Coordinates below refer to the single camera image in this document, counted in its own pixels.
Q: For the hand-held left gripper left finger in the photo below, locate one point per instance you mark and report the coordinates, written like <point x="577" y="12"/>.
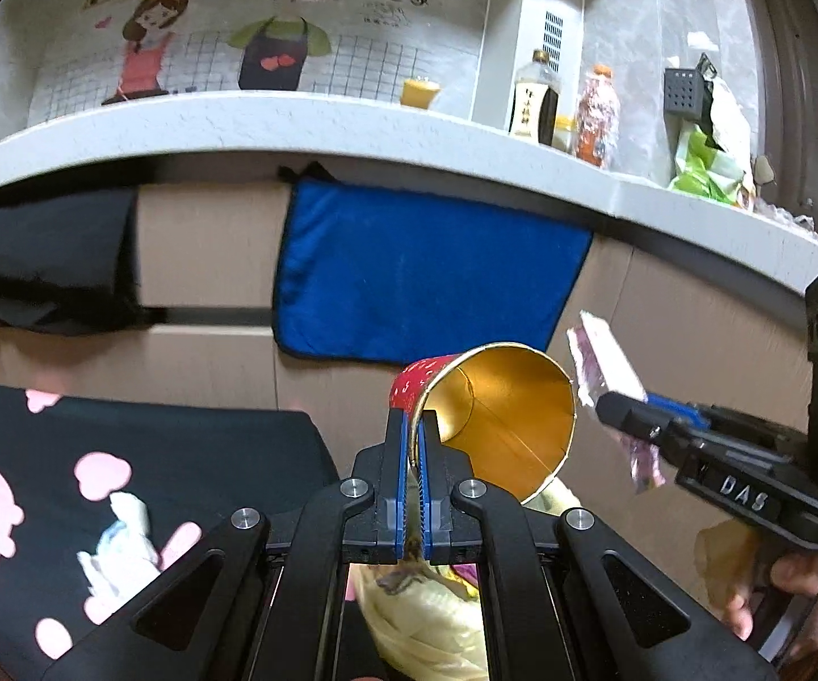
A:
<point x="401" y="486"/>

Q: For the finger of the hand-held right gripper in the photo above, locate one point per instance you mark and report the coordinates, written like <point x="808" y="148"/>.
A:
<point x="678" y="411"/>
<point x="629" y="417"/>

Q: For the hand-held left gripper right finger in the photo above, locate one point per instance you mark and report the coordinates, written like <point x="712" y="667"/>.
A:
<point x="427" y="507"/>

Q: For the pink purple snack packet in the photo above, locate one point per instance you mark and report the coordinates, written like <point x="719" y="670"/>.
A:
<point x="604" y="362"/>

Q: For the red paper cup gold inside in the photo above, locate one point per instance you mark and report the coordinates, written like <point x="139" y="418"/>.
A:
<point x="515" y="418"/>

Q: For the beige plastic bag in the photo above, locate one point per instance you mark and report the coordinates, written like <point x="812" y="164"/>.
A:
<point x="416" y="624"/>

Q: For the person's right hand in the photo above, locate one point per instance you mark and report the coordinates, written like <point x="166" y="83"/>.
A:
<point x="806" y="574"/>

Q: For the blue hanging cloth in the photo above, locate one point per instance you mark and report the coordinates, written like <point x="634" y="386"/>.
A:
<point x="416" y="276"/>

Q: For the green white plastic bags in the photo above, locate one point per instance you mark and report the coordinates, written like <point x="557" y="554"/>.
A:
<point x="710" y="156"/>

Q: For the white crumpled tissue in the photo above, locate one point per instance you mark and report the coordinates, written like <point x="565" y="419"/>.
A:
<point x="121" y="553"/>

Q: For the small yellow lid jar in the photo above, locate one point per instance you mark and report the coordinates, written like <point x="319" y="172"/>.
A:
<point x="565" y="135"/>

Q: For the orange drink bottle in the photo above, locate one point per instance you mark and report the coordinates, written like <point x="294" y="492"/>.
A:
<point x="599" y="120"/>

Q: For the brown cardboard panel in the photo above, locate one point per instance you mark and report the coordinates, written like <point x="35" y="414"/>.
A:
<point x="203" y="248"/>

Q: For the black perforated holder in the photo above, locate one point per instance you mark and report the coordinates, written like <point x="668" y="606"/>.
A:
<point x="685" y="89"/>

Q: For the dark sauce bottle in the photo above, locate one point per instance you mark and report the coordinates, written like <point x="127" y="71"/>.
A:
<point x="531" y="103"/>

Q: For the black blanket with pink print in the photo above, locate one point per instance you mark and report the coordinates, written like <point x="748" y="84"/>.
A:
<point x="61" y="433"/>

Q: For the grey stone counter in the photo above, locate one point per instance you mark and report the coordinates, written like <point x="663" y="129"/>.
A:
<point x="309" y="120"/>

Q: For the small yellow cup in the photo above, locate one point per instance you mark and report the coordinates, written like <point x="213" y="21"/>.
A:
<point x="420" y="93"/>

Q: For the white vented pipe cover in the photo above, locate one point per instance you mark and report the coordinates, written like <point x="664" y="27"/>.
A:
<point x="515" y="21"/>

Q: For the black hanging cloth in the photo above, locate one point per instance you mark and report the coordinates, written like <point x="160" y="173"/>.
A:
<point x="40" y="262"/>

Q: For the cartoon wall poster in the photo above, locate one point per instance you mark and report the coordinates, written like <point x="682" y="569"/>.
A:
<point x="238" y="28"/>

